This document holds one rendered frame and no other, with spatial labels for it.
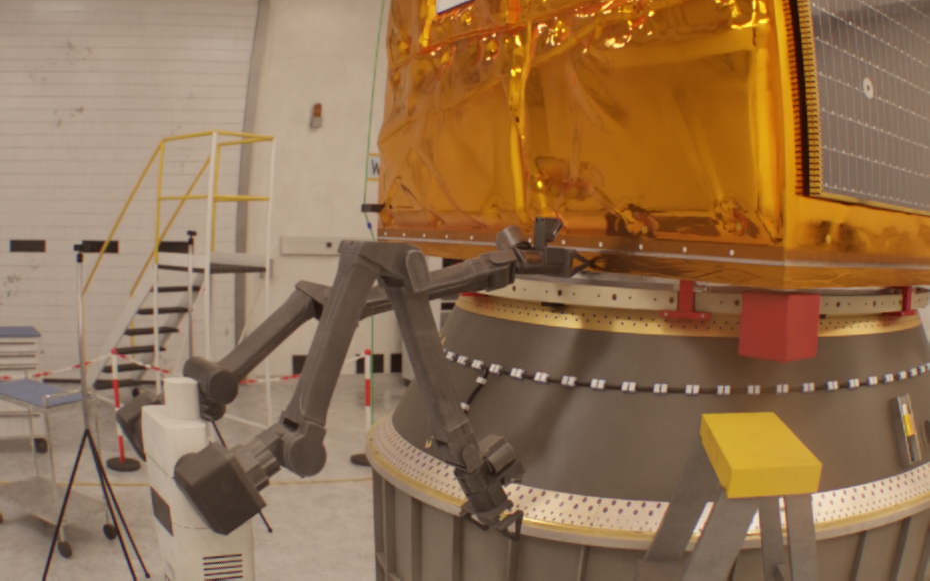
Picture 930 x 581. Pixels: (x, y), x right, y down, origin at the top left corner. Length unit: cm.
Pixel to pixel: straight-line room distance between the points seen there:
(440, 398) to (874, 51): 129
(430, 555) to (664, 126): 128
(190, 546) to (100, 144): 804
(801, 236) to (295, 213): 861
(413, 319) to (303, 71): 869
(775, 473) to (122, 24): 905
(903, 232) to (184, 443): 175
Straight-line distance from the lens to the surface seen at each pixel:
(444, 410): 157
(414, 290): 147
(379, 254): 144
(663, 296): 203
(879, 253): 202
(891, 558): 228
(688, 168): 180
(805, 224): 171
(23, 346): 631
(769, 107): 169
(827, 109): 175
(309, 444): 140
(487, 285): 201
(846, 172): 179
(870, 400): 219
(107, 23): 962
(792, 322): 171
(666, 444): 197
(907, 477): 224
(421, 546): 236
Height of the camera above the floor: 183
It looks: 2 degrees down
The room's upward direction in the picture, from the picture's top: 2 degrees clockwise
